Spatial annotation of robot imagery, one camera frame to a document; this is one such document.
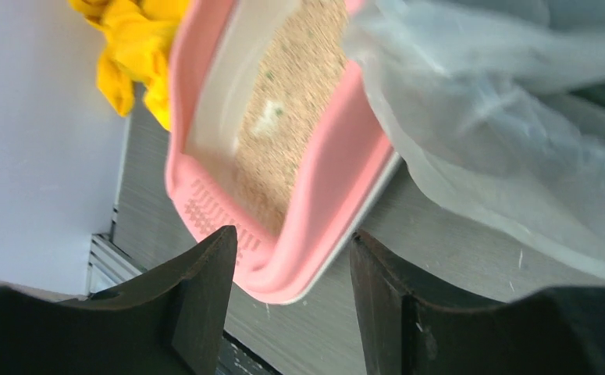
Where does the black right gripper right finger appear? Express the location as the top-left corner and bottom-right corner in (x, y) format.
(349, 231), (605, 374)

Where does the pink litter box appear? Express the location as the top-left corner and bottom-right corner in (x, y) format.
(165, 1), (400, 305)

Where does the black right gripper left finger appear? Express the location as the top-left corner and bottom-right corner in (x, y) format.
(0, 226), (237, 374)

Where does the yellow cloth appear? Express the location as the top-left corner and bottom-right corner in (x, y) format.
(69, 0), (195, 131)

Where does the beige cat litter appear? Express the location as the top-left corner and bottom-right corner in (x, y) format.
(235, 1), (348, 236)

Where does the aluminium rail frame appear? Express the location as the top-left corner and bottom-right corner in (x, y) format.
(87, 205), (145, 296)

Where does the white bin liner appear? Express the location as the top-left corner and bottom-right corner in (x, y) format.
(343, 1), (605, 280)

